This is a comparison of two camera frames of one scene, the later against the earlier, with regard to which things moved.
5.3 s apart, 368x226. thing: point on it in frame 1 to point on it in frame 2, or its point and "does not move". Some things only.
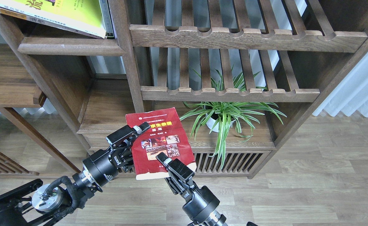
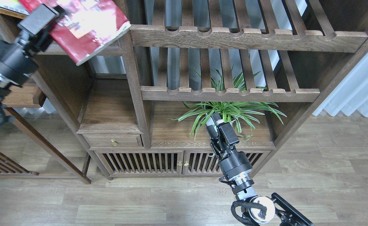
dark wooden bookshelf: [249, 75] does not move
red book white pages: [166, 135] to [86, 26]
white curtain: [363, 89] does not move
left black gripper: [103, 166] to [16, 61]
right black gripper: [200, 201] to [233, 162]
